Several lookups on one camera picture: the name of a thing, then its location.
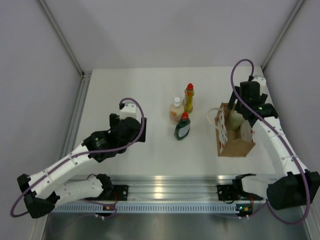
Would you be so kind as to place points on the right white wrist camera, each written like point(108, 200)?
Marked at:
point(260, 79)

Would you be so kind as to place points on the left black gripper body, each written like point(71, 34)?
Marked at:
point(114, 119)

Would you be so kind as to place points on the left aluminium corner post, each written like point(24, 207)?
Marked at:
point(60, 35)

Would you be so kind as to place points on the green bottle red label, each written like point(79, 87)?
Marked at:
point(183, 127)

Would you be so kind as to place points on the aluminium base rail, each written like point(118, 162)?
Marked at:
point(171, 189)

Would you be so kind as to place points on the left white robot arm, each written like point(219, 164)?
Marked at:
point(50, 188)

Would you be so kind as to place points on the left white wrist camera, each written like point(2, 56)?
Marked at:
point(127, 110)

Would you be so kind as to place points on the white slotted cable duct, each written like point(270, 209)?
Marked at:
point(141, 208)

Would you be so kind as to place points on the right aluminium corner post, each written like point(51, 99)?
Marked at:
point(289, 21)

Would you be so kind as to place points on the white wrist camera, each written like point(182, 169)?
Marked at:
point(260, 79)
point(127, 110)

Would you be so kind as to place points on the pale green white-capped bottle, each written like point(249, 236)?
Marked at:
point(235, 120)

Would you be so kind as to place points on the yellow bottle red cap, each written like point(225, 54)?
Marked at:
point(188, 98)

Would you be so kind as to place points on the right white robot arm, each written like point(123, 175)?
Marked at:
point(295, 185)

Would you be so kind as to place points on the cream pump lotion bottle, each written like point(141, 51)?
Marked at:
point(176, 110)

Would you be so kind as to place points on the watermelon print canvas bag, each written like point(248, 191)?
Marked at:
point(229, 142)

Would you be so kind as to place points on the aluminium corner post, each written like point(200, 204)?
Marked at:
point(60, 35)
point(289, 21)

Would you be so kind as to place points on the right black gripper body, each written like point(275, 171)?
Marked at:
point(240, 101)

